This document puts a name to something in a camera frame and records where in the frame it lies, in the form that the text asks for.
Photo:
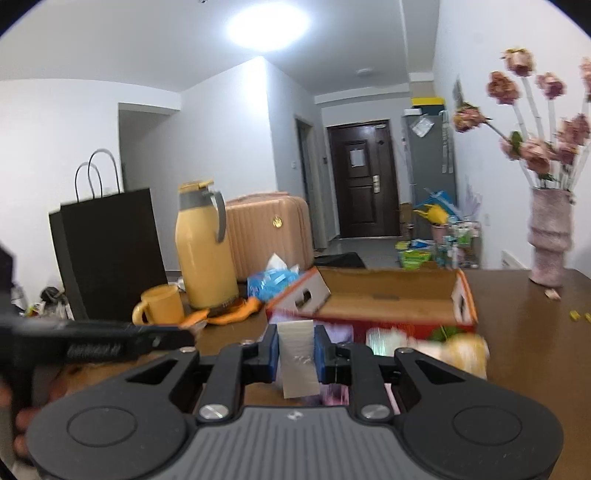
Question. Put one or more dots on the wire storage cart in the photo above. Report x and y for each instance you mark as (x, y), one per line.
(458, 245)

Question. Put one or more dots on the red cardboard box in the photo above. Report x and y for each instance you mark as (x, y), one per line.
(424, 303)

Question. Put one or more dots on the ceiling lamp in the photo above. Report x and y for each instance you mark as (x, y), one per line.
(268, 26)

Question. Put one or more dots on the pink textured vase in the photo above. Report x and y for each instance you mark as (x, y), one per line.
(550, 234)

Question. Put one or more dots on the fallen rose petal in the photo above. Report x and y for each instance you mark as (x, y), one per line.
(552, 294)

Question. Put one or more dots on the white yellow plush toy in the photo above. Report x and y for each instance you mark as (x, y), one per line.
(467, 352)

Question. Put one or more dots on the pink suitcase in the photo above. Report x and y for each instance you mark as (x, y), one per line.
(263, 225)

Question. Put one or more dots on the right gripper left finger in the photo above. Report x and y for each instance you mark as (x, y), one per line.
(226, 375)

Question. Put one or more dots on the grey refrigerator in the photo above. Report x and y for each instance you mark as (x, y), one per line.
(430, 157)

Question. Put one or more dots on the dried pink roses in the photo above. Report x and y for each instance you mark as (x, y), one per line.
(552, 152)

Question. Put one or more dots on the person's left hand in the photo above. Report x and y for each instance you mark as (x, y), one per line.
(19, 422)

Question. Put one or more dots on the dark brown entrance door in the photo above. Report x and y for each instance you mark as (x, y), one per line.
(365, 179)

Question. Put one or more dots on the black paper shopping bag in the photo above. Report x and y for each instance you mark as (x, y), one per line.
(108, 254)

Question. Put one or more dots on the yellow mug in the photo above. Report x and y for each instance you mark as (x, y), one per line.
(160, 305)

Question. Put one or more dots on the white sponge block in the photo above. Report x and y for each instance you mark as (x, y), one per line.
(298, 373)

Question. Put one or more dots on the yellow thermos jug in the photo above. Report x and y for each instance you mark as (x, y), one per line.
(202, 245)

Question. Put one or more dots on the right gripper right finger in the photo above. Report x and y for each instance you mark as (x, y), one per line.
(355, 366)

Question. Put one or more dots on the blue tissue pack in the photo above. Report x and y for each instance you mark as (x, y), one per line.
(272, 281)

